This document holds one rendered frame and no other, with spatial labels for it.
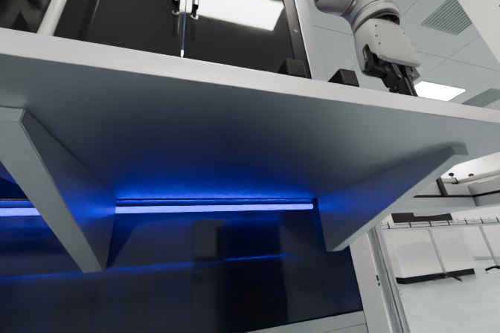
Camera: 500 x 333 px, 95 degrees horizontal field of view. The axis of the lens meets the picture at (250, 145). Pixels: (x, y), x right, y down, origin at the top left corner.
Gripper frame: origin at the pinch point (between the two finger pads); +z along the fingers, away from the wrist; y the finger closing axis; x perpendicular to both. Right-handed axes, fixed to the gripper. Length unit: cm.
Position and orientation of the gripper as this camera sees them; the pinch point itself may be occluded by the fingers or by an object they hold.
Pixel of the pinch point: (403, 94)
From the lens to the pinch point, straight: 48.1
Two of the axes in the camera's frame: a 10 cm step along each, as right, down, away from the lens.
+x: 2.9, -4.1, -8.7
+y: -9.6, -0.6, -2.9
